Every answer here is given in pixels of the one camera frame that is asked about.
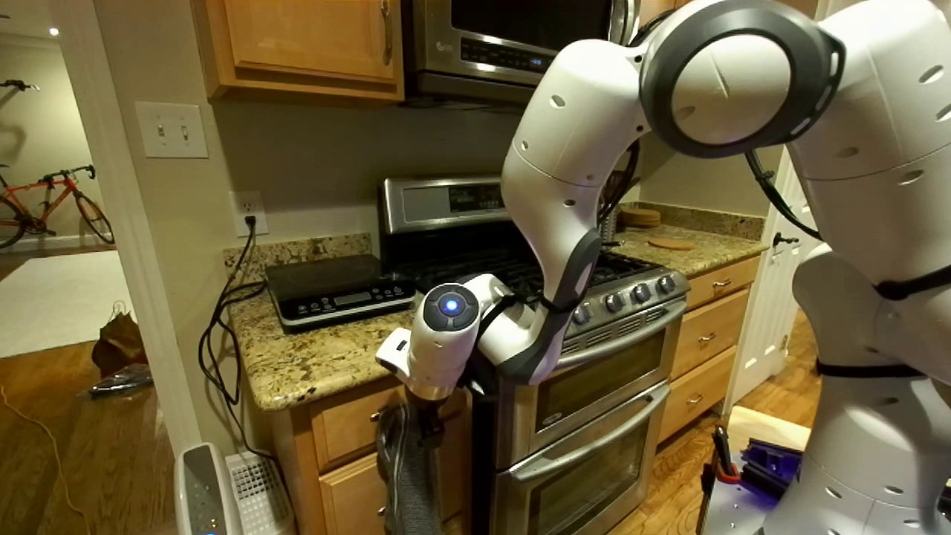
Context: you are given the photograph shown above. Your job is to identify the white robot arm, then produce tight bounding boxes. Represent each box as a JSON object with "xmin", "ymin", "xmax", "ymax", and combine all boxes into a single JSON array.
[{"xmin": 378, "ymin": 0, "xmax": 951, "ymax": 535}]

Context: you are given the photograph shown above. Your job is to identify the black cooktop power cord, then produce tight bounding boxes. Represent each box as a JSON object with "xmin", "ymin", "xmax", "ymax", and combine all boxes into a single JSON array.
[{"xmin": 192, "ymin": 212, "xmax": 279, "ymax": 464}]

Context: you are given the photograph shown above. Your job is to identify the granite countertop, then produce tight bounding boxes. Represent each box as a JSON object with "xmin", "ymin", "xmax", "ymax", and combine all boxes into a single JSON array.
[{"xmin": 232, "ymin": 204, "xmax": 767, "ymax": 409}]

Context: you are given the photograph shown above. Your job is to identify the right wooden drawer stack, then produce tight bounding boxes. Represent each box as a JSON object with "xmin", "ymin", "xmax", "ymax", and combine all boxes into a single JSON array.
[{"xmin": 656, "ymin": 256, "xmax": 758, "ymax": 444}]

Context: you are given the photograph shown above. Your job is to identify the stainless steel microwave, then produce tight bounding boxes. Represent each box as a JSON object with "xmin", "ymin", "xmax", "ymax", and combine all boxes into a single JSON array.
[{"xmin": 405, "ymin": 0, "xmax": 641, "ymax": 105}]

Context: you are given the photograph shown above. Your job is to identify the grey striped towel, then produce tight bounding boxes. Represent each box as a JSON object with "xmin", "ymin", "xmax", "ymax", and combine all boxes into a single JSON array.
[{"xmin": 378, "ymin": 403, "xmax": 442, "ymax": 535}]

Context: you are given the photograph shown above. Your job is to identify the red bicycle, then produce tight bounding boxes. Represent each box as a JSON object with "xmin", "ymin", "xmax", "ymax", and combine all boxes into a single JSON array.
[{"xmin": 0, "ymin": 163, "xmax": 117, "ymax": 250}]

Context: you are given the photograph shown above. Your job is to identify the white wall light switch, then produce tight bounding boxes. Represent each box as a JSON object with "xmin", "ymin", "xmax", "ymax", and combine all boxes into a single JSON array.
[{"xmin": 133, "ymin": 102, "xmax": 207, "ymax": 160}]

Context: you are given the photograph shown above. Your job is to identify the white floor heater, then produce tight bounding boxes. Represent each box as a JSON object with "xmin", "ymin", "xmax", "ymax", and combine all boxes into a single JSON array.
[{"xmin": 175, "ymin": 444, "xmax": 298, "ymax": 535}]

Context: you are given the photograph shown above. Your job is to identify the upper wooden cabinet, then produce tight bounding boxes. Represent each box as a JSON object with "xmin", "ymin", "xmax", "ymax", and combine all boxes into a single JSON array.
[{"xmin": 192, "ymin": 0, "xmax": 405, "ymax": 105}]

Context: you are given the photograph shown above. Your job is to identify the black induction cooktop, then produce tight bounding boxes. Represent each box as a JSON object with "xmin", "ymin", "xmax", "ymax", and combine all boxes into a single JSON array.
[{"xmin": 264, "ymin": 256, "xmax": 417, "ymax": 332}]

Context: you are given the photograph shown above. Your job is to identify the stainless steel gas stove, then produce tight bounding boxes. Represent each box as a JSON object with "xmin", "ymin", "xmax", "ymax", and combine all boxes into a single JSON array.
[{"xmin": 378, "ymin": 179, "xmax": 686, "ymax": 535}]

